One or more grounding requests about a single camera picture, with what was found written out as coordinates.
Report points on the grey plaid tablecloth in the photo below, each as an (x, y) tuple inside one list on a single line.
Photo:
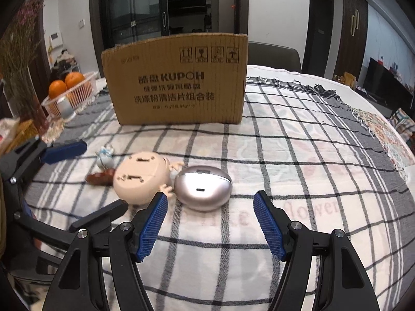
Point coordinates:
[(305, 148)]

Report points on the grey dining chair right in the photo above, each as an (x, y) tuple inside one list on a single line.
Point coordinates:
[(274, 56)]

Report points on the silver oval case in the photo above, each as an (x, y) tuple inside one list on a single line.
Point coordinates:
[(203, 188)]

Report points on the brown wooden piece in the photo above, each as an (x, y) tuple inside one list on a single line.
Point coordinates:
[(104, 178)]

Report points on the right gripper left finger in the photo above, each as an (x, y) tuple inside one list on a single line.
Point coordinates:
[(78, 283)]

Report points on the glass flower vase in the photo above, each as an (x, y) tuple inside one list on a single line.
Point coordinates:
[(29, 107)]

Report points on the small white cup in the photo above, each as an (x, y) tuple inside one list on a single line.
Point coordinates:
[(65, 108)]

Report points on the dark glass sliding door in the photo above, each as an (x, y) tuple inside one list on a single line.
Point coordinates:
[(118, 22)]

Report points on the white plastic fruit basket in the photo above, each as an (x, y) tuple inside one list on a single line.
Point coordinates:
[(77, 95)]

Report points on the dried pink flower bouquet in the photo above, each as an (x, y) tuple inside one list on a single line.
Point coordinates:
[(18, 49)]

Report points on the small white blue figurine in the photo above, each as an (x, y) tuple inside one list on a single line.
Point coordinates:
[(104, 158)]

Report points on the beige round deer gadget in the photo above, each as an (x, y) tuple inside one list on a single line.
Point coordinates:
[(140, 176)]

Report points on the brown cardboard box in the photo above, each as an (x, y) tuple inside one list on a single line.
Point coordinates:
[(180, 79)]

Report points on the black tv cabinet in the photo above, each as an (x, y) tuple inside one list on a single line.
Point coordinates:
[(381, 84)]

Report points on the orange fruit left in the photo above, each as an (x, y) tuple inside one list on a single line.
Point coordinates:
[(56, 88)]

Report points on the orange fruit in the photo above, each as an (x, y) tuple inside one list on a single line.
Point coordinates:
[(74, 78), (56, 88)]

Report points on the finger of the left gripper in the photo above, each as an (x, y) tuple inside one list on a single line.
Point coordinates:
[(95, 223), (21, 164)]

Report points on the orange fruit right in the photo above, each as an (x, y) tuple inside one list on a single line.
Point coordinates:
[(74, 78)]

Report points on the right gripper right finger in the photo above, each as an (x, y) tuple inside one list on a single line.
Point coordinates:
[(342, 282)]

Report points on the colourful patterned cloth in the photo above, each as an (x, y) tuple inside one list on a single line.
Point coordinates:
[(391, 142)]

